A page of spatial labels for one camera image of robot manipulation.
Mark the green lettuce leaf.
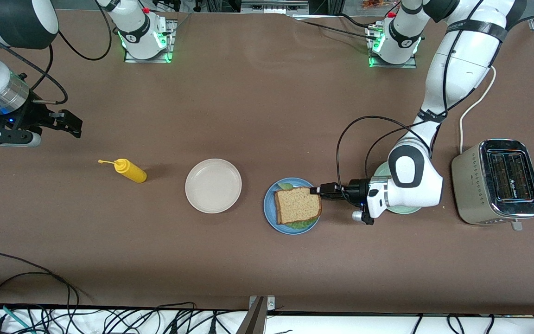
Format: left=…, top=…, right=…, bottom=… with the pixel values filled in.
left=278, top=182, right=313, bottom=230

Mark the silver metal edge bracket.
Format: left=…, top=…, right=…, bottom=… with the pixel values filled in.
left=248, top=295, right=276, bottom=311

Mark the beige chrome toaster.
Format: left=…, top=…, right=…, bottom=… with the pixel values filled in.
left=451, top=139, right=534, bottom=231

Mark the beige round plate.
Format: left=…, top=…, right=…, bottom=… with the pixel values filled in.
left=185, top=159, right=242, bottom=214

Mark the yellow mustard squeeze bottle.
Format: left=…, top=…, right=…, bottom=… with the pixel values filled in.
left=98, top=159, right=147, bottom=183

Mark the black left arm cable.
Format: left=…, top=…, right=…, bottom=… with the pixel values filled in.
left=335, top=0, right=534, bottom=187

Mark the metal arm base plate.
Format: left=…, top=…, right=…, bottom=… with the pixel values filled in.
left=123, top=19, right=177, bottom=64
left=367, top=23, right=418, bottom=69

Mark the blue round plate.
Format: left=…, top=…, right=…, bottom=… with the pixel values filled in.
left=263, top=177, right=323, bottom=235

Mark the black cable tangle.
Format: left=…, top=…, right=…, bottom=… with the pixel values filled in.
left=0, top=302, right=240, bottom=334

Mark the white toaster power cable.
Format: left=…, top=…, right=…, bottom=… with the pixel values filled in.
left=459, top=66, right=497, bottom=154

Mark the light green round plate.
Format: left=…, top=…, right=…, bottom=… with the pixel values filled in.
left=372, top=161, right=423, bottom=215

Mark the silver background equipment frame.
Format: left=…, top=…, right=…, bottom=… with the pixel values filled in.
left=242, top=0, right=309, bottom=14

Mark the bread slice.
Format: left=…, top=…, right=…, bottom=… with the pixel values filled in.
left=274, top=186, right=323, bottom=226

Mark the grey camera mast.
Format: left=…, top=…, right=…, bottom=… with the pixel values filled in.
left=235, top=297, right=267, bottom=334

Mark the black base supply cable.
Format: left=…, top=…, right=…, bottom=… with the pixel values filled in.
left=300, top=13, right=379, bottom=40

